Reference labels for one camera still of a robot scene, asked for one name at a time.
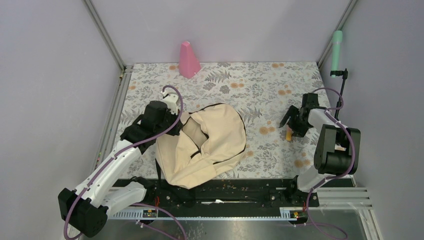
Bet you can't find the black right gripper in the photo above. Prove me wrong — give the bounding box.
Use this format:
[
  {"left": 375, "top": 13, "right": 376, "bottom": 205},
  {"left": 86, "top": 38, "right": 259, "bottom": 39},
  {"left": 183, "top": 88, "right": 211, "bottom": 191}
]
[{"left": 279, "top": 105, "right": 310, "bottom": 138}]

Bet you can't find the yellow highlighter pen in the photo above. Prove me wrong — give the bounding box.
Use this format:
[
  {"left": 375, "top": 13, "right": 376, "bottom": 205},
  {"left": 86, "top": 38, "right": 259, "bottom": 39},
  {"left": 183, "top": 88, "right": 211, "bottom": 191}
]
[{"left": 285, "top": 129, "right": 293, "bottom": 142}]

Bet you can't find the beige canvas backpack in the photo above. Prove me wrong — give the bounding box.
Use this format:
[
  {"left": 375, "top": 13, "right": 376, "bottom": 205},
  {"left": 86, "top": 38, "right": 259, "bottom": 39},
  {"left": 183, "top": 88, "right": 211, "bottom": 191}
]
[{"left": 156, "top": 103, "right": 247, "bottom": 189}]

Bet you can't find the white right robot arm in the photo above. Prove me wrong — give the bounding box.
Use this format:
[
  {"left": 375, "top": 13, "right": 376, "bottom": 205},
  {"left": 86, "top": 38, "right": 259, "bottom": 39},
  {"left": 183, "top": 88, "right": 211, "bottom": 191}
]
[{"left": 279, "top": 93, "right": 361, "bottom": 206}]

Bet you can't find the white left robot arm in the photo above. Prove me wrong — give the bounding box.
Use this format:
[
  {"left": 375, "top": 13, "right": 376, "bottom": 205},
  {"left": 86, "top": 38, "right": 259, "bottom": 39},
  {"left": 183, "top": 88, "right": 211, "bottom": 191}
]
[{"left": 58, "top": 95, "right": 183, "bottom": 240}]

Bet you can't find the pink cone block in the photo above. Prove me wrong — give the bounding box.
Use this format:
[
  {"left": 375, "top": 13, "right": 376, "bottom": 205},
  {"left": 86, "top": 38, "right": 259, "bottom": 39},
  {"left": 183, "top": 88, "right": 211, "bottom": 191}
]
[{"left": 179, "top": 41, "right": 202, "bottom": 79}]

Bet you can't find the black tripod stand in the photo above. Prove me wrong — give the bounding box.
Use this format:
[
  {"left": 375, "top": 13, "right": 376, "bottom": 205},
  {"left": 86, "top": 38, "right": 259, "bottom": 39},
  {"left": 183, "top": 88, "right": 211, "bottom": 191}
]
[{"left": 330, "top": 68, "right": 349, "bottom": 120}]

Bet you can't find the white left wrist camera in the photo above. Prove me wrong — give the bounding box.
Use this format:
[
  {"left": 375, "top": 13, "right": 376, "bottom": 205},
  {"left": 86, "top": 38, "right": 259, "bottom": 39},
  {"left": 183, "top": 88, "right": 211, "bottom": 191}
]
[{"left": 162, "top": 92, "right": 180, "bottom": 115}]

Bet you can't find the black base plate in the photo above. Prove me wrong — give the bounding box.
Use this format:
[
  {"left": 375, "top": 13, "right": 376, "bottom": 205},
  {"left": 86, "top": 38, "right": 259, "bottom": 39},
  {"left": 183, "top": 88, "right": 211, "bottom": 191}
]
[{"left": 132, "top": 177, "right": 320, "bottom": 207}]

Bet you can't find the aluminium cable duct rail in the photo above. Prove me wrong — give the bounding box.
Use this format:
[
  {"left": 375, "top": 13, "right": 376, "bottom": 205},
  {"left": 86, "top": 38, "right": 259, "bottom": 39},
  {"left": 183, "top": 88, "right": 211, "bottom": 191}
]
[{"left": 108, "top": 207, "right": 307, "bottom": 221}]

